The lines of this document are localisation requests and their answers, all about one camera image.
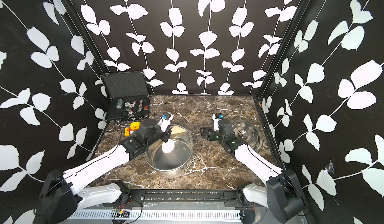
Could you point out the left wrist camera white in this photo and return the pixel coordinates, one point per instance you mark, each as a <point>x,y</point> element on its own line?
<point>165,121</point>

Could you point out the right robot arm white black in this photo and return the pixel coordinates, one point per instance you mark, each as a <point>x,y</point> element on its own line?
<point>281,193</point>

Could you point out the green poker chip stack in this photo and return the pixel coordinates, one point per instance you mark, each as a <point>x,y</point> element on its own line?
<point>120,103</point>

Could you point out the white plastic ladle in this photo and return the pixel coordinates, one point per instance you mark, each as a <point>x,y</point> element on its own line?
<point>168,147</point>

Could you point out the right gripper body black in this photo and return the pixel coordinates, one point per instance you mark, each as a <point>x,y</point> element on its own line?
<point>223,141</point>

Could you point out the yellow red toy car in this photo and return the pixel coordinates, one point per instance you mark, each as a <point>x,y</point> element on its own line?
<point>132,128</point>

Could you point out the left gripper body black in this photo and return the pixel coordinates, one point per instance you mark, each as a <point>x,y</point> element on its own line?
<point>159,135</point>

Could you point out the black open case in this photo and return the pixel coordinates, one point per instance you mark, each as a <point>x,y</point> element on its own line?
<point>132,88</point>

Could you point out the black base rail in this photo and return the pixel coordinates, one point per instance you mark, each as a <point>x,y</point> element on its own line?
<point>110,196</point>

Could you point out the white slotted cable duct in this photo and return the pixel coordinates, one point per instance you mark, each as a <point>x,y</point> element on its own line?
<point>161,215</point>

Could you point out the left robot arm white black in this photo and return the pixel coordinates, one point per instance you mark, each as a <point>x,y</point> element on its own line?
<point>60,195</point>

